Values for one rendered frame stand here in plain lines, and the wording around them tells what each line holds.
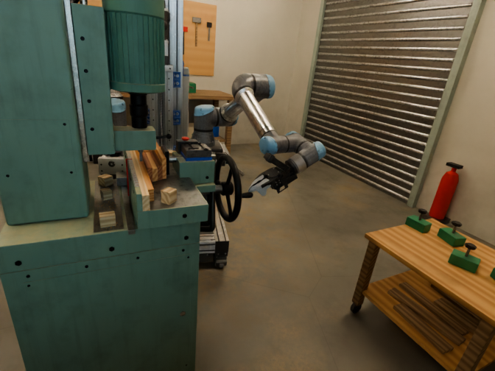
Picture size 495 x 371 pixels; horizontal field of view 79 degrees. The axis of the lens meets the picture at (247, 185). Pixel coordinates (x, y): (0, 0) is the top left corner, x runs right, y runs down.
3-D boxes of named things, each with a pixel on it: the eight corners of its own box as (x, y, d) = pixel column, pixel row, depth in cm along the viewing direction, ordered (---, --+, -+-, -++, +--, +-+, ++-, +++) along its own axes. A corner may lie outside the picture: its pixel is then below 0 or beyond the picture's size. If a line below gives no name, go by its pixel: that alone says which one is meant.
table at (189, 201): (236, 218, 100) (237, 201, 98) (138, 230, 87) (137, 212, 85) (190, 160, 150) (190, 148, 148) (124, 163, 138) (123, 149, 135)
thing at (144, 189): (149, 210, 87) (149, 194, 85) (142, 211, 86) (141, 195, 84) (131, 149, 137) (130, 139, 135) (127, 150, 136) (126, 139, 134)
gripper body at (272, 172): (277, 194, 123) (300, 179, 125) (269, 178, 119) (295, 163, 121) (268, 187, 130) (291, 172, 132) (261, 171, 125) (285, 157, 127)
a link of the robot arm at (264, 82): (207, 111, 190) (250, 68, 143) (227, 111, 198) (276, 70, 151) (211, 129, 189) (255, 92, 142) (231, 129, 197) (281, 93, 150)
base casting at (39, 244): (199, 243, 107) (201, 220, 104) (-2, 275, 84) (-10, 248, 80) (174, 191, 144) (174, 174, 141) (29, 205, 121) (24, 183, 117)
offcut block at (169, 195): (168, 198, 95) (168, 186, 94) (177, 200, 94) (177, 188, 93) (160, 202, 92) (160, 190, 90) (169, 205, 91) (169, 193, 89)
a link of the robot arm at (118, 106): (104, 126, 165) (102, 100, 160) (103, 121, 176) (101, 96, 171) (128, 126, 170) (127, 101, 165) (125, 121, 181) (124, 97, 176)
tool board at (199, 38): (213, 76, 440) (217, 5, 406) (52, 65, 351) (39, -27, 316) (213, 76, 444) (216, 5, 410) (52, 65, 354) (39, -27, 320)
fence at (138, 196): (142, 211, 86) (141, 193, 84) (136, 212, 85) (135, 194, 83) (127, 150, 136) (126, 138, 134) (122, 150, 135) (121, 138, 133)
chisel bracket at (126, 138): (156, 154, 108) (155, 130, 104) (113, 155, 102) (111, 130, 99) (153, 148, 114) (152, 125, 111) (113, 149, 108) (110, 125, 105)
